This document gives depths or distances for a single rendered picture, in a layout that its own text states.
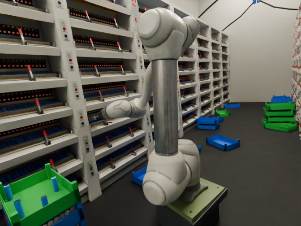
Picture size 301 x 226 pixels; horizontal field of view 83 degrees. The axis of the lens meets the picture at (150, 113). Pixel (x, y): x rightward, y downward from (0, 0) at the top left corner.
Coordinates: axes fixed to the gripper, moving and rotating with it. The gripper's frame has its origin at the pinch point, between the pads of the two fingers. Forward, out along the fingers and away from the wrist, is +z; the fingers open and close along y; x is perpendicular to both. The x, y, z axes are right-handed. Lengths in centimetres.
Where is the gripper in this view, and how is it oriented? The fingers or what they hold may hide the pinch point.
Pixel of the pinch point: (91, 119)
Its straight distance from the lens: 136.2
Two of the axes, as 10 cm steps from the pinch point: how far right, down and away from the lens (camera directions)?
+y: -6.1, 2.2, -7.6
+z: -7.3, 2.1, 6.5
